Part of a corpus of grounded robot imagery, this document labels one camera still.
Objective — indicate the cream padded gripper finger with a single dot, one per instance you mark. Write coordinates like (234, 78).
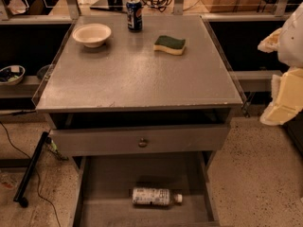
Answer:
(287, 98)
(270, 43)

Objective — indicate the clear plastic bottle white label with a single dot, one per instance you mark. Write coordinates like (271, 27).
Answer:
(155, 197)

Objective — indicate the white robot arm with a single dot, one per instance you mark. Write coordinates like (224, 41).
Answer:
(290, 47)

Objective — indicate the grey drawer cabinet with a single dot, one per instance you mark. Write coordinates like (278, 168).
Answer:
(125, 83)

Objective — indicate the open grey middle drawer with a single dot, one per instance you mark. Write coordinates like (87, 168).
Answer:
(107, 182)

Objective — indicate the grey top drawer with knob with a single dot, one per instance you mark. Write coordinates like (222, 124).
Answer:
(135, 140)

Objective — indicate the green yellow sponge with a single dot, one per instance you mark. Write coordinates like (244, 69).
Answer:
(169, 45)

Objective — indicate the blue soda can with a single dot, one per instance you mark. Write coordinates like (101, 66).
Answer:
(134, 15)

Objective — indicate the white paper bowl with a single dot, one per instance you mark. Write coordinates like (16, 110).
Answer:
(92, 35)

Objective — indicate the white bowl with items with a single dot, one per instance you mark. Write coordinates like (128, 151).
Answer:
(12, 75)

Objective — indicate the black bar on floor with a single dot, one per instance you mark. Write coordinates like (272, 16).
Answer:
(19, 196)

